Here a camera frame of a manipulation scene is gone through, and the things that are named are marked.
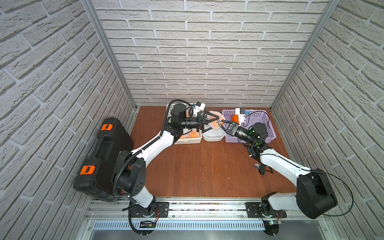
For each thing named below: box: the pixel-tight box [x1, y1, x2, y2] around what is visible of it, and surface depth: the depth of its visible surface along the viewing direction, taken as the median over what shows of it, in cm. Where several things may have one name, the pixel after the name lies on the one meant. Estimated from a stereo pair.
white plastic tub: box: [202, 124, 225, 142], surface depth 102 cm
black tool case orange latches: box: [73, 117, 134, 202], surface depth 65 cm
